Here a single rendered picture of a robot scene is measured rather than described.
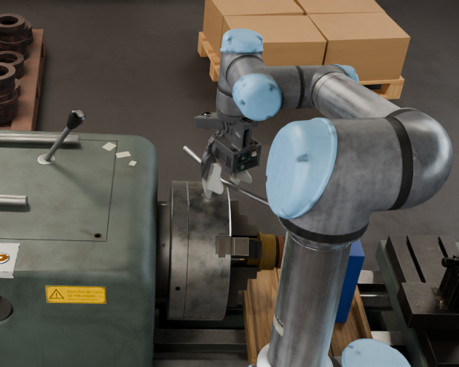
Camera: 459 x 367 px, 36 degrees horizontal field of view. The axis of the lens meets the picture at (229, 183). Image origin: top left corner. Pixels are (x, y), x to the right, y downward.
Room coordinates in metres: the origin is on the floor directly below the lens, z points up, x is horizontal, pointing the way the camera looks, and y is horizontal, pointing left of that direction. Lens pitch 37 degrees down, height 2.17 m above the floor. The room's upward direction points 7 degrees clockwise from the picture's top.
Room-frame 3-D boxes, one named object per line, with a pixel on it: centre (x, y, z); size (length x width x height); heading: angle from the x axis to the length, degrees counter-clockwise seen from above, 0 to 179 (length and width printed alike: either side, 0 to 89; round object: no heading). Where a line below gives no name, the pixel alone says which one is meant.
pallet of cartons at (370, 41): (4.18, -0.35, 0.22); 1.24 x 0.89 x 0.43; 103
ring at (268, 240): (1.20, -0.10, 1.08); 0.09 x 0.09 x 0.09; 8
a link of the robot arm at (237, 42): (1.16, 0.00, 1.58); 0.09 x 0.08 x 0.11; 16
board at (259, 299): (1.22, -0.22, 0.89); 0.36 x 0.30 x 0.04; 8
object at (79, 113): (1.20, 0.33, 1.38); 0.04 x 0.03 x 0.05; 98
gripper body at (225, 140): (1.15, 0.00, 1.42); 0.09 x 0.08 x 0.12; 41
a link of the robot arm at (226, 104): (1.16, 0.00, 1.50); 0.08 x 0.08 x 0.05
